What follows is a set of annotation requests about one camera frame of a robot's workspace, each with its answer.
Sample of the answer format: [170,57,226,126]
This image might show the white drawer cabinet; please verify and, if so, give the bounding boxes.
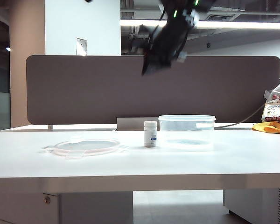
[0,192,134,224]

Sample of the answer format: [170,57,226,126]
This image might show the round clear plastic box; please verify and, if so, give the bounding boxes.
[158,114,217,151]

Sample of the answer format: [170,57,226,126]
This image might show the printed plastic snack bag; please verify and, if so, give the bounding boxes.
[262,67,280,123]

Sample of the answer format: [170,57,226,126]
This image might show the small white medicine bottle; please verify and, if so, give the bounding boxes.
[144,120,158,148]

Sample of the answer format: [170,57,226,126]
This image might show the long ceiling light strip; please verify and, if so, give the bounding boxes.
[120,19,280,30]

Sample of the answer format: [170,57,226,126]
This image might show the clear round clip lid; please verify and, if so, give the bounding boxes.
[38,139,129,160]

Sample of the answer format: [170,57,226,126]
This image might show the orange cloth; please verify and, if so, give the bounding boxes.
[252,120,280,135]

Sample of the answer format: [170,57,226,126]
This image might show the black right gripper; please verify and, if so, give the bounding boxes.
[141,11,198,76]

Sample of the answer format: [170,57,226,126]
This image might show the brown fabric desk divider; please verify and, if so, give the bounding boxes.
[25,55,280,125]

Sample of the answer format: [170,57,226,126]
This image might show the white vented cabinet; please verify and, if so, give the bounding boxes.
[223,188,280,224]

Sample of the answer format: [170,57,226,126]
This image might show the silver wall plate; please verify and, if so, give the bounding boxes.
[76,37,87,56]

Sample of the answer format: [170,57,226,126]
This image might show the grey power cable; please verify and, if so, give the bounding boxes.
[214,104,266,129]

